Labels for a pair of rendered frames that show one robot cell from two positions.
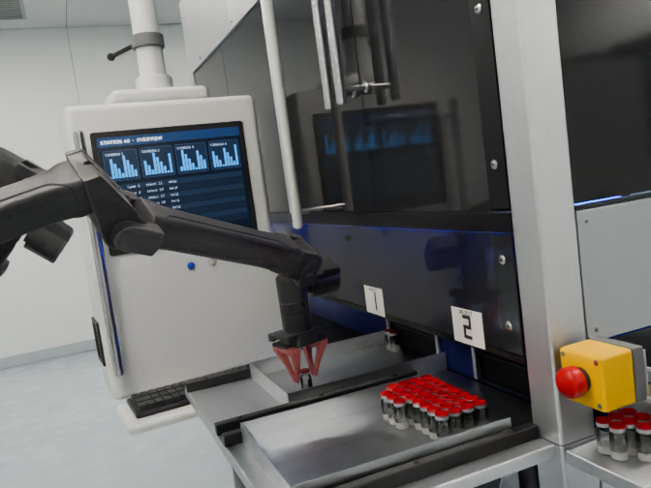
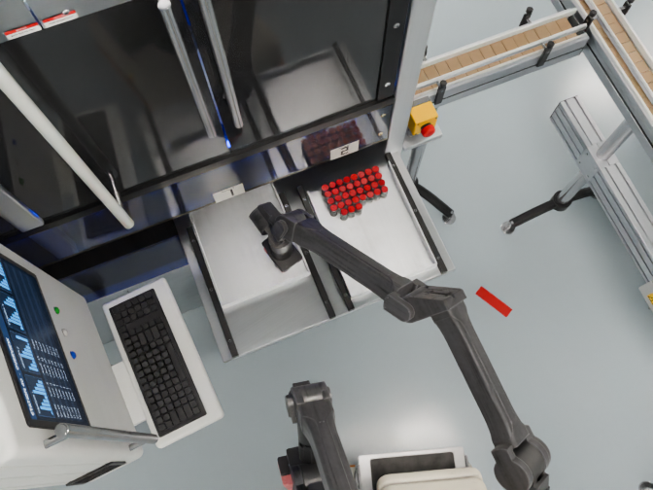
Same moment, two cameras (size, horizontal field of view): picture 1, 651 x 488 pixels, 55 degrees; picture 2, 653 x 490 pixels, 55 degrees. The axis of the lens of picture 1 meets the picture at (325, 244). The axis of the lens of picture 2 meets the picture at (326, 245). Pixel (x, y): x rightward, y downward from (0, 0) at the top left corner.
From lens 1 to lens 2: 179 cm
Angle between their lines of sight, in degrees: 84
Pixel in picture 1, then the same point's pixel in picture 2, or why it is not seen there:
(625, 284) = not seen: hidden behind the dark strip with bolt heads
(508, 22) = (422, 27)
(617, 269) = not seen: hidden behind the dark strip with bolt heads
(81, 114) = (17, 431)
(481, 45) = (394, 40)
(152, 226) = (417, 283)
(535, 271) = (406, 108)
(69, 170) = (458, 307)
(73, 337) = not seen: outside the picture
